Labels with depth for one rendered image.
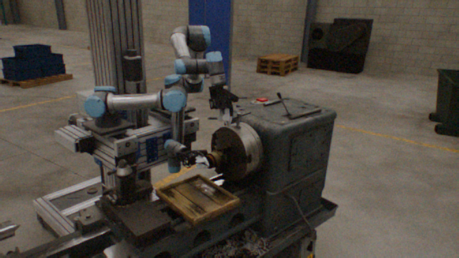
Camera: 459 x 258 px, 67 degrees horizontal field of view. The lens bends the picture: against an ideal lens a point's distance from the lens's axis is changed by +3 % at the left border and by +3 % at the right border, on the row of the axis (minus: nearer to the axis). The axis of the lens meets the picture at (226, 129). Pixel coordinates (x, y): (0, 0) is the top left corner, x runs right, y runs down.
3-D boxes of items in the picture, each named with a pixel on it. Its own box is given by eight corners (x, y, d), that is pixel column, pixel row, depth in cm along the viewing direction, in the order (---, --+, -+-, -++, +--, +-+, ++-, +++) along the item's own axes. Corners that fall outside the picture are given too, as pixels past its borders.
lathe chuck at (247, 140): (219, 160, 211) (225, 115, 197) (255, 185, 190) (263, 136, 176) (208, 164, 205) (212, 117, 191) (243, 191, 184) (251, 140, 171)
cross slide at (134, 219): (128, 190, 179) (127, 181, 177) (171, 229, 149) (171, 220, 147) (95, 201, 168) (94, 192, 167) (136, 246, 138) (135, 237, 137)
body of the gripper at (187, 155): (188, 169, 178) (175, 161, 186) (201, 164, 183) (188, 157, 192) (188, 156, 175) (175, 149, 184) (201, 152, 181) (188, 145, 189)
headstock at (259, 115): (277, 142, 260) (282, 94, 246) (332, 165, 227) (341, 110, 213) (218, 164, 223) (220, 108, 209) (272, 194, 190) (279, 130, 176)
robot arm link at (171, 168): (182, 165, 207) (182, 149, 204) (180, 174, 197) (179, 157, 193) (169, 165, 207) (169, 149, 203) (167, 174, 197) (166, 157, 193)
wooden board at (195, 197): (199, 178, 204) (199, 173, 203) (240, 205, 179) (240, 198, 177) (155, 195, 185) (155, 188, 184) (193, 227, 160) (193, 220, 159)
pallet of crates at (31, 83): (49, 74, 846) (44, 41, 818) (73, 78, 814) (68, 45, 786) (-2, 83, 745) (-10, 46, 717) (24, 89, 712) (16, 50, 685)
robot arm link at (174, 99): (93, 110, 194) (188, 104, 194) (83, 119, 180) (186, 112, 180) (89, 91, 190) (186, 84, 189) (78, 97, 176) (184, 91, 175)
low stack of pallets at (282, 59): (272, 66, 1068) (274, 52, 1053) (298, 69, 1027) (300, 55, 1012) (255, 72, 967) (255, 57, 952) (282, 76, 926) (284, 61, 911)
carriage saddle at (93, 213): (131, 198, 182) (130, 188, 180) (179, 243, 150) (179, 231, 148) (72, 219, 163) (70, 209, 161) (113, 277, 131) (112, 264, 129)
